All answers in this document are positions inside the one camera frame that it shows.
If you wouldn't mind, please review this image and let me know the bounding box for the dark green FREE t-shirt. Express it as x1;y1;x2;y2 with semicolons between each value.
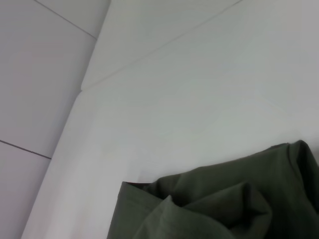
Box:
106;139;319;239

